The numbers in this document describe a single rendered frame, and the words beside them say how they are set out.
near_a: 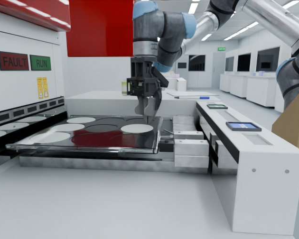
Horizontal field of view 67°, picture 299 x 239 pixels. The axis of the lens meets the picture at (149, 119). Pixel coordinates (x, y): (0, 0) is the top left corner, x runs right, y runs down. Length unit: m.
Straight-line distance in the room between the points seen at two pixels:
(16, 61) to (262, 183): 0.66
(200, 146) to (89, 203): 0.27
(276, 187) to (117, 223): 0.26
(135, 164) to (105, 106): 0.39
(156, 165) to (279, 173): 0.30
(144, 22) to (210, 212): 0.51
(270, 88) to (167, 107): 6.34
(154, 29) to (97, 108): 0.41
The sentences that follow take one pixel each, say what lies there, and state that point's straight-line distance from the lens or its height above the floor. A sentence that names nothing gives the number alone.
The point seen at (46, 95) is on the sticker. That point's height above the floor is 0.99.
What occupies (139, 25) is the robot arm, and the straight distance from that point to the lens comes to 0.69.
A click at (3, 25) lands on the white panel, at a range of 0.72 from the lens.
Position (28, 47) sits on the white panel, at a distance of 0.80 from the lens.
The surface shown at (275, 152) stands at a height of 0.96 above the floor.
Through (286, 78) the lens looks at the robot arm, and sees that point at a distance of 1.03.
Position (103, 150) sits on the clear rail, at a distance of 0.53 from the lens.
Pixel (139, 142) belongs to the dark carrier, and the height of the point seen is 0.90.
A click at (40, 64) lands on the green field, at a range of 0.84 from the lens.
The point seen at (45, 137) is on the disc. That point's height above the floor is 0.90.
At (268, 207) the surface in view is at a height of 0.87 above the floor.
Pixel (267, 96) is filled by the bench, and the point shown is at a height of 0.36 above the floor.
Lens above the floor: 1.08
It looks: 12 degrees down
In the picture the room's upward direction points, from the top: straight up
